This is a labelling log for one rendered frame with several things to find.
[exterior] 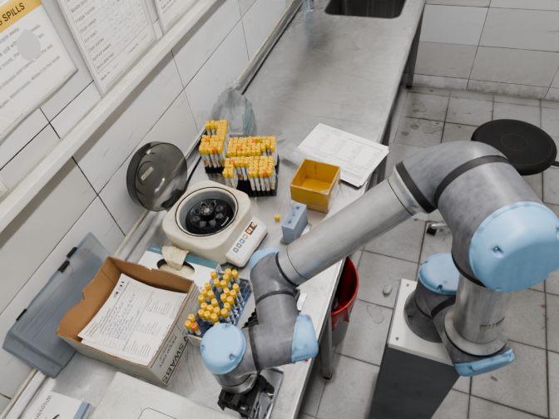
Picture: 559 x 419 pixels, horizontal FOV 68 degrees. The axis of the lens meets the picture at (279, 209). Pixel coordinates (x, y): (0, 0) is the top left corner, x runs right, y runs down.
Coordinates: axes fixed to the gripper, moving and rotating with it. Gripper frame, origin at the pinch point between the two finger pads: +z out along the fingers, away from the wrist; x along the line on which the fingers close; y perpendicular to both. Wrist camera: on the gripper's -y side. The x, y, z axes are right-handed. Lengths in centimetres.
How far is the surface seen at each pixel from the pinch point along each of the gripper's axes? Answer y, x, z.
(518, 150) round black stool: -134, 62, 32
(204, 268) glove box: -27.7, -28.3, 2.0
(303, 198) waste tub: -63, -9, 4
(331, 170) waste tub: -75, -3, 2
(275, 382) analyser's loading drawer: -5.1, 2.1, 5.0
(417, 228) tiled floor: -132, 30, 97
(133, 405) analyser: 13.6, -15.9, -21.0
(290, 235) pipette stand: -46.4, -8.1, 2.9
